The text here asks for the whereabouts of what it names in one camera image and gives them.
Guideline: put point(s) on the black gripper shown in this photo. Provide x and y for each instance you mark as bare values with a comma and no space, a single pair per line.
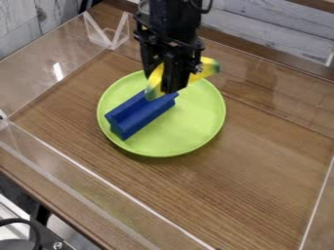
166,31

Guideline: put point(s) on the yellow toy banana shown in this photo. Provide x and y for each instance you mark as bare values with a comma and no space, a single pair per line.
210,67

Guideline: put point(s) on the green round plate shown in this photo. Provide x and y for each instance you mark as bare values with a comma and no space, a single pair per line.
182,129

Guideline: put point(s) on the blue plastic block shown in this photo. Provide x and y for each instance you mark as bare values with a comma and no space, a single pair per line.
130,116

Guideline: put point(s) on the black chair part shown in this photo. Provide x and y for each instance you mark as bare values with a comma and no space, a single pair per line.
35,236

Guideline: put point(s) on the clear acrylic triangular bracket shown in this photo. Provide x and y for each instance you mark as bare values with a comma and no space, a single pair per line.
108,37

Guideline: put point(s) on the clear acrylic front wall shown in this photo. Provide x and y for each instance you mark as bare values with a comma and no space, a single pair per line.
98,207

